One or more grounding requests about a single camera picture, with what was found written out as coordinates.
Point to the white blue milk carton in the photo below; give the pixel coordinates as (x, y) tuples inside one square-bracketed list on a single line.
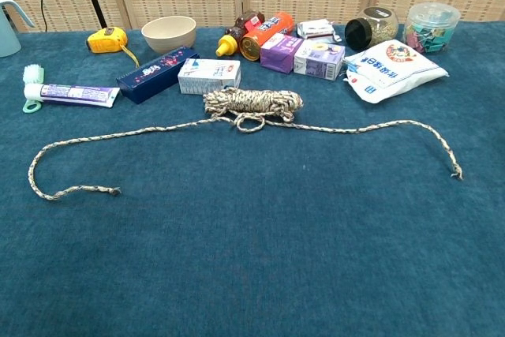
[(209, 76)]

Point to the purple carton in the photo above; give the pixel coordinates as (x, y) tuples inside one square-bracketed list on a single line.
[(278, 55)]

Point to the pale lilac white carton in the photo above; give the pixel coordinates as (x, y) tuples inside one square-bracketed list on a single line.
[(317, 61)]

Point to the blue carpet table cover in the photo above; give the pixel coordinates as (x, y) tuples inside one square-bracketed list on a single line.
[(276, 254)]

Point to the brown honey bottle yellow cap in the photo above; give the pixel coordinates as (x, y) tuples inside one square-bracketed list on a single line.
[(236, 33)]

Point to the orange can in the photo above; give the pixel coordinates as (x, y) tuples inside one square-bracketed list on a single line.
[(268, 31)]

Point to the dark blue long box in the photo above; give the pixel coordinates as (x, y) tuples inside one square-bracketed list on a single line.
[(154, 76)]

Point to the white wrapped packet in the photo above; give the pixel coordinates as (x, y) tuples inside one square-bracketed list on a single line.
[(315, 29)]

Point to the beige bowl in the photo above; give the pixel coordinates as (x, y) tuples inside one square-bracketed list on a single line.
[(169, 41)]

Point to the white sugar bag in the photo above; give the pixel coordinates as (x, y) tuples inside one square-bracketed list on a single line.
[(394, 72)]

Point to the glass jar black lid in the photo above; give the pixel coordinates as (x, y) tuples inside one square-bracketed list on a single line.
[(378, 29)]

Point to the yellow tape measure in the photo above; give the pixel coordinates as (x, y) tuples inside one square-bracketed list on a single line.
[(106, 40)]

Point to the white purple toothpaste tube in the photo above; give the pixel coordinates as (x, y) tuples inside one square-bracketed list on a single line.
[(75, 94)]

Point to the clear tub of binder clips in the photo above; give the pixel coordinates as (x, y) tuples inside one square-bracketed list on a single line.
[(430, 33)]

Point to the mint green brush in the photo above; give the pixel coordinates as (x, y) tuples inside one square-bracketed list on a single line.
[(33, 73)]

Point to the light blue plastic pitcher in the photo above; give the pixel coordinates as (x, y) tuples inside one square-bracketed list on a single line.
[(8, 37)]

